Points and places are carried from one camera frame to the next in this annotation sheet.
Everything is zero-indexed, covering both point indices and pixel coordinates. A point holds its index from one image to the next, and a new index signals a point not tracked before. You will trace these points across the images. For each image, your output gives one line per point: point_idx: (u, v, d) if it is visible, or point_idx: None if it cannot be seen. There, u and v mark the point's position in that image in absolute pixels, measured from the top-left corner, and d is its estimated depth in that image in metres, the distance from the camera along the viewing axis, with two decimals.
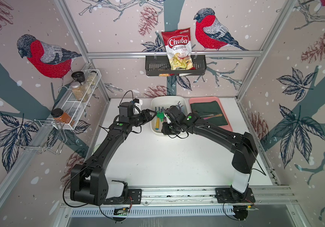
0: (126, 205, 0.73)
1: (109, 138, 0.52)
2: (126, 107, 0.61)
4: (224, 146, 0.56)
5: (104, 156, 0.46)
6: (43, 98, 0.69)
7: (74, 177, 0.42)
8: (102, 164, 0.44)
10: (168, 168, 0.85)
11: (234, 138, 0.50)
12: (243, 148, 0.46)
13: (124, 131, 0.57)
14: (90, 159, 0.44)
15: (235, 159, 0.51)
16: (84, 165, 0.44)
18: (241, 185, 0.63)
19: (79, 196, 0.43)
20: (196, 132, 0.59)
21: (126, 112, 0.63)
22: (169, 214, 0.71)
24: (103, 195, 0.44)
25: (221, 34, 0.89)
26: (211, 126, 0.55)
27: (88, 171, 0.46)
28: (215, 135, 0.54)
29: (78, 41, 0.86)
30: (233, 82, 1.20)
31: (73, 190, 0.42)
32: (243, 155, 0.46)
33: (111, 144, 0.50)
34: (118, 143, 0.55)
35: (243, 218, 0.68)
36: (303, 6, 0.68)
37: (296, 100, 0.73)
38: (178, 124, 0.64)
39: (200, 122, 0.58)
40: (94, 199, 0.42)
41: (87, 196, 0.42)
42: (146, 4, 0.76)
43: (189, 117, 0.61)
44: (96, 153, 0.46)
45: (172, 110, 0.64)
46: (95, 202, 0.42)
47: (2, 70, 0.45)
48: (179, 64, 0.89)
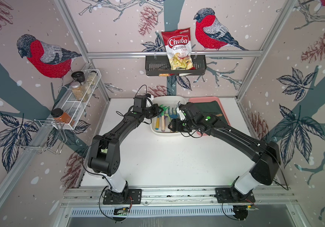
0: (126, 205, 0.73)
1: (125, 120, 0.59)
2: (141, 99, 0.69)
4: (246, 154, 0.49)
5: (121, 132, 0.53)
6: (43, 98, 0.69)
7: (93, 143, 0.48)
8: (118, 137, 0.49)
10: (168, 169, 0.84)
11: (258, 146, 0.46)
12: (268, 158, 0.43)
13: (137, 118, 0.64)
14: (109, 132, 0.51)
15: (256, 169, 0.47)
16: (103, 135, 0.50)
18: (245, 187, 0.62)
19: (95, 164, 0.48)
20: (214, 134, 0.56)
21: (140, 103, 0.71)
22: (169, 214, 0.71)
24: (115, 166, 0.50)
25: (221, 34, 0.89)
26: (231, 130, 0.52)
27: (105, 143, 0.52)
28: (236, 141, 0.50)
29: (78, 41, 0.86)
30: (233, 82, 1.20)
31: (91, 157, 0.48)
32: (268, 165, 0.42)
33: (127, 124, 0.58)
34: (133, 125, 0.63)
35: (243, 218, 0.68)
36: (303, 6, 0.68)
37: (295, 100, 0.73)
38: (195, 123, 0.60)
39: (220, 125, 0.54)
40: (108, 167, 0.47)
41: (102, 164, 0.48)
42: (146, 3, 0.76)
43: (208, 117, 0.58)
44: (114, 129, 0.53)
45: (189, 108, 0.60)
46: (109, 170, 0.48)
47: (2, 70, 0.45)
48: (179, 64, 0.89)
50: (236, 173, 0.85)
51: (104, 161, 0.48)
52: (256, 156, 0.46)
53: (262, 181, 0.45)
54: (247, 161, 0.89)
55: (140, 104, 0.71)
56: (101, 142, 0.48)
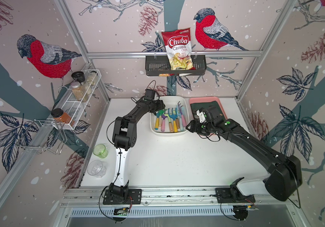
0: (126, 205, 0.73)
1: (138, 105, 0.71)
2: (152, 90, 0.84)
4: (260, 163, 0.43)
5: (136, 114, 0.64)
6: (42, 98, 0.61)
7: (115, 122, 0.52)
8: (136, 119, 0.60)
10: (168, 169, 0.84)
11: (276, 158, 0.44)
12: (285, 170, 0.41)
13: (148, 105, 0.76)
14: (127, 115, 0.62)
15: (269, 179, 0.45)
16: (123, 117, 0.63)
18: (248, 189, 0.61)
19: (118, 139, 0.62)
20: (231, 139, 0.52)
21: (150, 94, 0.84)
22: (169, 214, 0.71)
24: (134, 141, 0.62)
25: (221, 34, 0.89)
26: (250, 138, 0.51)
27: (125, 124, 0.65)
28: (252, 147, 0.50)
29: (78, 41, 0.86)
30: (233, 82, 1.20)
31: (114, 133, 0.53)
32: (283, 178, 0.41)
33: (141, 109, 0.69)
34: (145, 109, 0.75)
35: (243, 218, 0.68)
36: (303, 6, 0.68)
37: (295, 100, 0.73)
38: (213, 126, 0.62)
39: (239, 130, 0.54)
40: (128, 142, 0.60)
41: (124, 139, 0.61)
42: (146, 4, 0.76)
43: (228, 122, 0.59)
44: (130, 113, 0.64)
45: (211, 110, 0.62)
46: (129, 144, 0.61)
47: (2, 70, 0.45)
48: (179, 64, 0.89)
50: (236, 173, 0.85)
51: (125, 136, 0.61)
52: (270, 167, 0.45)
53: (275, 194, 0.46)
54: (247, 161, 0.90)
55: (150, 94, 0.84)
56: (122, 122, 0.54)
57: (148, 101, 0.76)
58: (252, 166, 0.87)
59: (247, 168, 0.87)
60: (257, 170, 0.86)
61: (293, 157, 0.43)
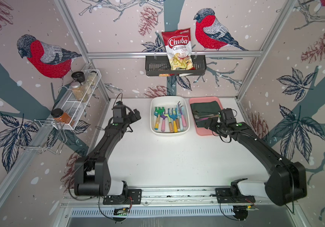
0: (126, 205, 0.73)
1: (106, 135, 0.55)
2: (120, 108, 0.66)
4: (264, 164, 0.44)
5: (105, 148, 0.49)
6: (42, 98, 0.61)
7: (77, 169, 0.43)
8: (104, 155, 0.45)
10: (168, 169, 0.85)
11: (280, 161, 0.44)
12: (285, 172, 0.41)
13: (120, 130, 0.60)
14: (92, 152, 0.47)
15: (270, 181, 0.45)
16: (87, 156, 0.45)
18: (248, 189, 0.61)
19: (84, 189, 0.43)
20: (240, 140, 0.59)
21: (119, 113, 0.67)
22: (169, 214, 0.71)
24: (107, 186, 0.45)
25: (221, 34, 0.89)
26: (259, 140, 0.52)
27: (91, 164, 0.47)
28: (258, 148, 0.50)
29: (78, 41, 0.86)
30: (233, 82, 1.20)
31: (76, 183, 0.43)
32: (281, 178, 0.41)
33: (109, 138, 0.53)
34: (116, 137, 0.57)
35: (243, 218, 0.68)
36: (303, 6, 0.68)
37: (295, 100, 0.73)
38: (225, 126, 0.63)
39: (250, 132, 0.56)
40: (99, 188, 0.43)
41: (92, 187, 0.43)
42: (146, 4, 0.76)
43: (240, 123, 0.61)
44: (96, 148, 0.48)
45: (226, 111, 0.66)
46: (101, 192, 0.43)
47: (2, 70, 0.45)
48: (179, 64, 0.89)
50: (236, 173, 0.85)
51: (94, 183, 0.43)
52: (272, 168, 0.45)
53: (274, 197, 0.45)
54: (247, 161, 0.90)
55: (120, 113, 0.67)
56: (87, 164, 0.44)
57: (120, 125, 0.62)
58: (252, 166, 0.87)
59: (247, 168, 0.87)
60: (258, 170, 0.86)
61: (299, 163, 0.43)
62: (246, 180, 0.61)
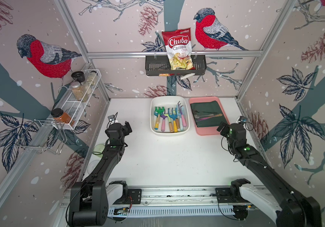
0: (126, 205, 0.73)
1: (105, 157, 0.55)
2: (116, 129, 0.63)
4: (275, 196, 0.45)
5: (103, 171, 0.47)
6: (42, 98, 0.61)
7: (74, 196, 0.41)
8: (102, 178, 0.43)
10: (168, 169, 0.85)
11: (291, 195, 0.42)
12: (298, 209, 0.39)
13: (118, 152, 0.60)
14: (90, 176, 0.45)
15: (283, 216, 0.43)
16: (84, 181, 0.43)
18: (250, 196, 0.60)
19: (80, 218, 0.40)
20: (247, 165, 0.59)
21: (116, 135, 0.65)
22: (169, 214, 0.71)
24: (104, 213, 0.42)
25: (221, 34, 0.89)
26: (267, 169, 0.50)
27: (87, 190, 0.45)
28: (267, 178, 0.49)
29: (78, 41, 0.86)
30: (233, 82, 1.20)
31: (72, 211, 0.40)
32: (294, 215, 0.39)
33: (108, 161, 0.52)
34: (114, 161, 0.57)
35: (243, 218, 0.68)
36: (303, 6, 0.68)
37: (295, 100, 0.73)
38: (234, 147, 0.62)
39: (257, 159, 0.54)
40: (96, 217, 0.40)
41: (88, 216, 0.40)
42: (146, 3, 0.76)
43: (248, 148, 0.59)
44: (94, 172, 0.47)
45: (240, 132, 0.60)
46: (98, 220, 0.40)
47: (2, 70, 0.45)
48: (179, 64, 0.89)
50: (236, 173, 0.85)
51: (90, 210, 0.41)
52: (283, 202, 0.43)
53: None
54: None
55: (117, 135, 0.65)
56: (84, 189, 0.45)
57: (118, 146, 0.62)
58: None
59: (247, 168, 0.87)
60: None
61: (311, 198, 0.40)
62: (252, 187, 0.61)
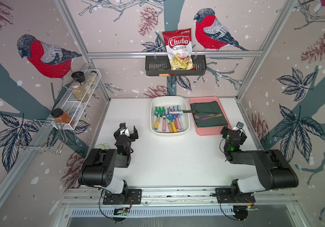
0: (126, 205, 0.73)
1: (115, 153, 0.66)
2: (122, 142, 0.69)
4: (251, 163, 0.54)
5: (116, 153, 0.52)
6: (42, 98, 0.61)
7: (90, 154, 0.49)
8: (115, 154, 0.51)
10: (168, 168, 0.85)
11: None
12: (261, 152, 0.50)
13: (124, 161, 0.67)
14: None
15: (257, 168, 0.50)
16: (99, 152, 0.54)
18: (247, 186, 0.61)
19: (90, 170, 0.45)
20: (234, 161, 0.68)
21: (122, 147, 0.71)
22: (169, 214, 0.71)
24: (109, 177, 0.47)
25: (221, 34, 0.89)
26: None
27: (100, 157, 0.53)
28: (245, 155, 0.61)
29: (78, 41, 0.86)
30: (233, 82, 1.20)
31: (85, 165, 0.47)
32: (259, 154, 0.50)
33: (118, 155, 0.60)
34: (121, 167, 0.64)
35: (243, 218, 0.68)
36: (303, 6, 0.68)
37: (295, 100, 0.73)
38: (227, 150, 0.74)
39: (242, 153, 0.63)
40: (103, 172, 0.45)
41: (98, 170, 0.45)
42: (146, 4, 0.76)
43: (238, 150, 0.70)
44: None
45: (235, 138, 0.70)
46: (104, 176, 0.45)
47: (3, 70, 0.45)
48: (179, 64, 0.89)
50: (236, 173, 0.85)
51: (100, 167, 0.46)
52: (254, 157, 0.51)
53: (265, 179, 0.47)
54: None
55: (123, 147, 0.71)
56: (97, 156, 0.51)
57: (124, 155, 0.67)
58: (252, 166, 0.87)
59: (247, 168, 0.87)
60: None
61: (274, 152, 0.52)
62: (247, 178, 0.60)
